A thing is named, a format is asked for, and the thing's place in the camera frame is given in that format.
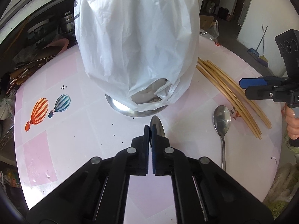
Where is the dark round steel spoon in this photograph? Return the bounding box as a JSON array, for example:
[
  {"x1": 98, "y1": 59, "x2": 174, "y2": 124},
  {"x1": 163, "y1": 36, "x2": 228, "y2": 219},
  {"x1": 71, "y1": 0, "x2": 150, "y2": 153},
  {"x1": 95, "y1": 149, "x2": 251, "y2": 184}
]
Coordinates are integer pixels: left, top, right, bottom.
[{"x1": 149, "y1": 115, "x2": 165, "y2": 137}]

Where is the long steel spoon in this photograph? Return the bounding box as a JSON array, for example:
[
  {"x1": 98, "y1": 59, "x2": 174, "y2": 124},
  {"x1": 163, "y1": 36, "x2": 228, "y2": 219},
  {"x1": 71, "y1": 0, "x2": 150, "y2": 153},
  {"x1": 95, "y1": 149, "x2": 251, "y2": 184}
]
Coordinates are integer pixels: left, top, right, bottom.
[{"x1": 213, "y1": 105, "x2": 231, "y2": 171}]

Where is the bamboo chopstick three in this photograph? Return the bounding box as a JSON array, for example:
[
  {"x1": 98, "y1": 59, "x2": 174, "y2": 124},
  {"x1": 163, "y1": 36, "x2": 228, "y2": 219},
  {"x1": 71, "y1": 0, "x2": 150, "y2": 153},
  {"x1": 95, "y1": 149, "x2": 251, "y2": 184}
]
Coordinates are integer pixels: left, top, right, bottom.
[{"x1": 197, "y1": 58, "x2": 261, "y2": 140}]

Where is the bamboo chopstick two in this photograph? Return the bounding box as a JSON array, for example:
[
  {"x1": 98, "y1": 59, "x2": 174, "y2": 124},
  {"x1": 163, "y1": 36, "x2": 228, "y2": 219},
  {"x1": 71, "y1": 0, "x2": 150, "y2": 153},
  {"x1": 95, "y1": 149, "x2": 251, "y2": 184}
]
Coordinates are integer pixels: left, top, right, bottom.
[{"x1": 199, "y1": 59, "x2": 272, "y2": 129}]

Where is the grey kitchen counter shelf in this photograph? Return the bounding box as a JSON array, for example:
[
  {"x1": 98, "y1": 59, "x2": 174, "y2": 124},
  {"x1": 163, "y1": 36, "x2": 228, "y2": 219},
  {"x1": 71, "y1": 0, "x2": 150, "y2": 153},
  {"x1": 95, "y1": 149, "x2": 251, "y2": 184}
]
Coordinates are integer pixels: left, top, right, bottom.
[{"x1": 1, "y1": 0, "x2": 74, "y2": 42}]

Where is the right hand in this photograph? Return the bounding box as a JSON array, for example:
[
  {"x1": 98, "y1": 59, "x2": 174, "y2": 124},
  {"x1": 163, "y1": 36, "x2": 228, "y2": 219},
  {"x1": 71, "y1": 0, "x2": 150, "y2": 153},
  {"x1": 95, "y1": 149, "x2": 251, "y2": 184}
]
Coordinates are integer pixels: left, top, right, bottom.
[{"x1": 285, "y1": 103, "x2": 299, "y2": 141}]

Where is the blue dustpan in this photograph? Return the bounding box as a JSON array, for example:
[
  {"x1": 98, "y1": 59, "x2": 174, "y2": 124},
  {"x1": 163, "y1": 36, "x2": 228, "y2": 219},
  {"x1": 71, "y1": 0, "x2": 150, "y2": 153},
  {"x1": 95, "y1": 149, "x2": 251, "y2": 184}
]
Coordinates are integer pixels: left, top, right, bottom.
[{"x1": 247, "y1": 48, "x2": 259, "y2": 60}]

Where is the steel utensil holder canister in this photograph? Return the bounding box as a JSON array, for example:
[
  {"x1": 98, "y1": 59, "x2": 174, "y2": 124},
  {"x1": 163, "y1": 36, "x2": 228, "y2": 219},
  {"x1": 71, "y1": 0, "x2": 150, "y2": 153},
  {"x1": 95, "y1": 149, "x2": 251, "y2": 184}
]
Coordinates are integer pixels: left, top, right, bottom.
[{"x1": 105, "y1": 78, "x2": 169, "y2": 117}]

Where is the cardboard box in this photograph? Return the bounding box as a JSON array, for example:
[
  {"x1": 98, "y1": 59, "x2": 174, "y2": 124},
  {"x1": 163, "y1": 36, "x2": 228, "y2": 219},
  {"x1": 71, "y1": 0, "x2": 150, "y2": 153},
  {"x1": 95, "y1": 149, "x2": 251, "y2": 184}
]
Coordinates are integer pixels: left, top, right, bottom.
[{"x1": 200, "y1": 15, "x2": 215, "y2": 30}]

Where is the white plastic bag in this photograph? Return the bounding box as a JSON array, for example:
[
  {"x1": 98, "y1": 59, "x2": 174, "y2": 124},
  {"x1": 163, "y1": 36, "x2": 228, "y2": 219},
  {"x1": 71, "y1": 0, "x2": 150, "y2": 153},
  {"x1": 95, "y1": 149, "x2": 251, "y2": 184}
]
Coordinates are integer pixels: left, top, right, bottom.
[{"x1": 74, "y1": 0, "x2": 200, "y2": 108}]

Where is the pink plastic basin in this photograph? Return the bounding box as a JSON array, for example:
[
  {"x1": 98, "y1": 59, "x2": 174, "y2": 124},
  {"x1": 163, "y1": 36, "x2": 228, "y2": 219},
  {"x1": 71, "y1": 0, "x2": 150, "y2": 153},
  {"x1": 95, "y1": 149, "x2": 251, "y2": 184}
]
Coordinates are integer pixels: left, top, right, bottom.
[{"x1": 44, "y1": 38, "x2": 69, "y2": 54}]

